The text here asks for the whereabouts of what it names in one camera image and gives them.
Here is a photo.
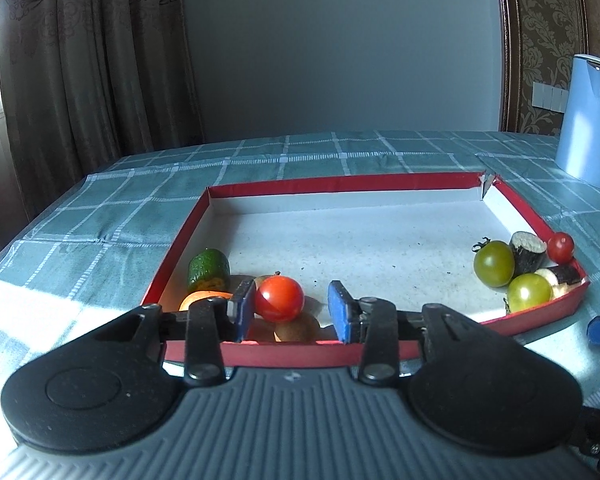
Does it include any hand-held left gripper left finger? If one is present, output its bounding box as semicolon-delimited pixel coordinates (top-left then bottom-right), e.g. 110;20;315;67
102;280;257;387

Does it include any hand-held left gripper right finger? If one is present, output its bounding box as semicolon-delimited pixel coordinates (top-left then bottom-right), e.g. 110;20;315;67
327;280;498;387

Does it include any green avocado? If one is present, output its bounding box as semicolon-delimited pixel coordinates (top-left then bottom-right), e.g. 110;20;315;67
187;248;231;295

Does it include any red cardboard box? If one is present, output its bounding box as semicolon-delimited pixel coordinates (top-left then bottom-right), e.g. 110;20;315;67
141;172;592;369

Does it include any green tomato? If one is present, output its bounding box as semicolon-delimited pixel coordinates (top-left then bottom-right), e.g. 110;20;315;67
505;272;554;315
472;237;516;289

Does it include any small red cherry tomato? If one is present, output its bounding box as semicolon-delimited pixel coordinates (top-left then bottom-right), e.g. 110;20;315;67
546;231;575;264

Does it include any orange mandarin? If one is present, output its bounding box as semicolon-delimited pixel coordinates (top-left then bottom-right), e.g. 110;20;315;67
179;290;234;312

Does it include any teal checked tablecloth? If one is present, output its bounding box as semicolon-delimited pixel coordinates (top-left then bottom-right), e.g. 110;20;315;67
0;130;600;480

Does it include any blue kettle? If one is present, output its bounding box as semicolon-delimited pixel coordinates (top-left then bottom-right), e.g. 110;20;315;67
555;53;600;190

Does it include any brown patterned curtain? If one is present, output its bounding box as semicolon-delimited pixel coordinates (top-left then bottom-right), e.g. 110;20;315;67
0;0;204;223

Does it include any white wall switch panel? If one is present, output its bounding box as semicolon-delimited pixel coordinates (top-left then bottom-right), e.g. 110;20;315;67
534;82;570;111

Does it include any dark wooden wall trim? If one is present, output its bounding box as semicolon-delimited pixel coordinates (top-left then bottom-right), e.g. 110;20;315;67
494;0;527;134

